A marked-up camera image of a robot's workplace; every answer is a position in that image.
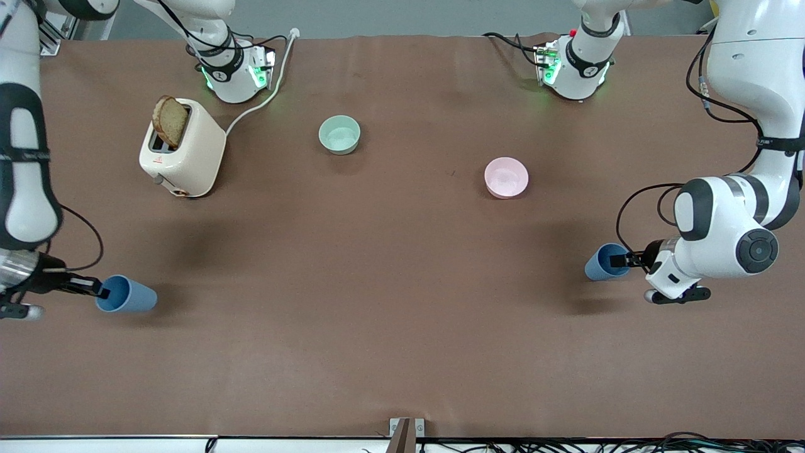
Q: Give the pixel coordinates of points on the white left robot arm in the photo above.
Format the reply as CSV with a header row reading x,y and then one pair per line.
x,y
723,233

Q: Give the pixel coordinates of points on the cream white toaster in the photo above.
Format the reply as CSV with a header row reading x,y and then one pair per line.
x,y
195,154

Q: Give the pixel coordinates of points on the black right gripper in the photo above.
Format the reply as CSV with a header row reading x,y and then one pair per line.
x,y
45,280

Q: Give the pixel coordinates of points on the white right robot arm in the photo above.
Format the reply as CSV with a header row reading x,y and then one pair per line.
x,y
25,189

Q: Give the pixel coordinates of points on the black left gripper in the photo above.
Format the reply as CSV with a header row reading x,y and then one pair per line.
x,y
648,257

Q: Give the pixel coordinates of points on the pink bowl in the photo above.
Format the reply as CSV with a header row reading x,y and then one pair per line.
x,y
506,178

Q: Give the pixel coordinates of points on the brown bread slice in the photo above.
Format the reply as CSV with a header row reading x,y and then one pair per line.
x,y
170,121

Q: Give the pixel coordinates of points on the aluminium frame profile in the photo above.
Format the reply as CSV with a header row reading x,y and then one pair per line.
x,y
60,25

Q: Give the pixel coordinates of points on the mint green bowl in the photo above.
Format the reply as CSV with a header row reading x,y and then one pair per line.
x,y
339,135

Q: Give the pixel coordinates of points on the blue plastic cup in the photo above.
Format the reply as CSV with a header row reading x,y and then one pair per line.
x,y
132,296
600,264

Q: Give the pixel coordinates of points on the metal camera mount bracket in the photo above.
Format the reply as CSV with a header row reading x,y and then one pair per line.
x,y
406,434

